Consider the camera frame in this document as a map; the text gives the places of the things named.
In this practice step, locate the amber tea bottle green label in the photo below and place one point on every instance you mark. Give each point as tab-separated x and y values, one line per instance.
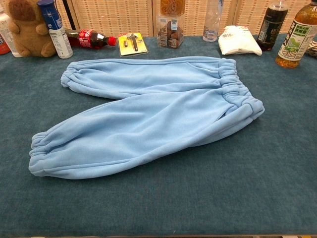
294	42

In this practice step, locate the white bottle white cap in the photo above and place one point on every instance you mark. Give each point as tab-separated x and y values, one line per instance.
6	24

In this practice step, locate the blue cloth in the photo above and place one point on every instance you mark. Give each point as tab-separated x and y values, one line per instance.
148	119

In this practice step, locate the yellow razor blister pack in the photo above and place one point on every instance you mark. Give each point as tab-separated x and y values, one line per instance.
132	45

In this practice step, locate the bamboo folding screen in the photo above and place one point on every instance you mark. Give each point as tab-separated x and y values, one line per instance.
111	17

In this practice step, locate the dark drink bottle black label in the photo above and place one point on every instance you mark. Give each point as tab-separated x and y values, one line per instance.
270	27

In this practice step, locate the blue-capped white spray can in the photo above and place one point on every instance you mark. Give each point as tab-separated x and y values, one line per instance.
58	32

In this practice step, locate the teal table mat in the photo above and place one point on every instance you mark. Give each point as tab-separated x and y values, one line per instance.
158	203

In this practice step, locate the clear jar of rubber bands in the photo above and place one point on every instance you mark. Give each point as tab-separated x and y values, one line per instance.
172	7

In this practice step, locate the white powder bag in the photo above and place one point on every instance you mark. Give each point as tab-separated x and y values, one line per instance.
237	42

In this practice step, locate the clear empty water bottle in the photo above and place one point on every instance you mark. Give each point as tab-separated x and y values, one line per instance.
211	24

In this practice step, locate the clear box of brown items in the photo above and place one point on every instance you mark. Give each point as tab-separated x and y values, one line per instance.
171	32

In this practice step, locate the brown capybara plush toy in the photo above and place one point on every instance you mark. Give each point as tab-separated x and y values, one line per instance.
24	29

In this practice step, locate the Coca-Cola bottle red cap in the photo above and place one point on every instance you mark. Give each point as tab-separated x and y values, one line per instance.
86	38

